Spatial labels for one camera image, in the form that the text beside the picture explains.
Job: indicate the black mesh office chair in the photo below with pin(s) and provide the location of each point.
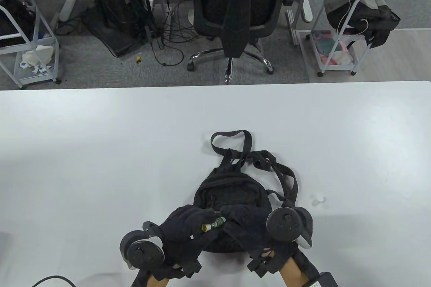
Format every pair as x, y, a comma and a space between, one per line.
235, 4

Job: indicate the white crumpled cloth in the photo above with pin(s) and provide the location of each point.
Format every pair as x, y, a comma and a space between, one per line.
38, 53

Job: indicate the green tube with cream cap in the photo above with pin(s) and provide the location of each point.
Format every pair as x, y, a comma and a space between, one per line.
214, 224

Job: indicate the small clear plastic cap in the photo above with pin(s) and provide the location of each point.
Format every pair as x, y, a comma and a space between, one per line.
318, 200

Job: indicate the person's right forearm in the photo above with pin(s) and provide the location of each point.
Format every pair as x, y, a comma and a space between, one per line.
296, 273

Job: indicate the person's right hand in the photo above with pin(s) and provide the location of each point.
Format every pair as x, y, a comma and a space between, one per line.
249, 233

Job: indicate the black jacket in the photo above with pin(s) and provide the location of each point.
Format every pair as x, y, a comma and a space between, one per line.
367, 19

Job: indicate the black computer tower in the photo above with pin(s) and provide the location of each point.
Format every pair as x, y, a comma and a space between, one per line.
114, 1

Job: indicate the black backpack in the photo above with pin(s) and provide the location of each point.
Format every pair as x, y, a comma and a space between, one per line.
232, 189

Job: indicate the person's right fingers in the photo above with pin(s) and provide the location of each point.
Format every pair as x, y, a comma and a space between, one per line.
240, 216

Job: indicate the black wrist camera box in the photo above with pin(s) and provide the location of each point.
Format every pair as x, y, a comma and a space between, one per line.
323, 280

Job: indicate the round black right wrist tracker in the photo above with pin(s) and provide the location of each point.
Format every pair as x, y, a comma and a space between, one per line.
286, 226

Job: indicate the round black left wrist tracker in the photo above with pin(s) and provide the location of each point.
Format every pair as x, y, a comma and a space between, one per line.
144, 250

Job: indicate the black bag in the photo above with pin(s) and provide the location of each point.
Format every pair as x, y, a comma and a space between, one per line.
13, 21

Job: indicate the person's left forearm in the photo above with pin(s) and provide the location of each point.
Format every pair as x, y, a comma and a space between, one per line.
151, 280

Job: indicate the round black wrist tracker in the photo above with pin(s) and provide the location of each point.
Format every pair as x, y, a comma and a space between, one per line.
144, 250
286, 226

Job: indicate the person's left hand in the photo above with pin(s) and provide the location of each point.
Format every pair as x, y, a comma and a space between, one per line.
178, 233

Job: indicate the person's left fingers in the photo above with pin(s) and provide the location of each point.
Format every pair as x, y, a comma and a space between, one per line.
198, 216

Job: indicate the pink and white cloths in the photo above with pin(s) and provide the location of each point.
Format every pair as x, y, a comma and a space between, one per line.
333, 49

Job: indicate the white cart with brown top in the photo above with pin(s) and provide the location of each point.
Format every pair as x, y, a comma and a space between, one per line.
350, 31

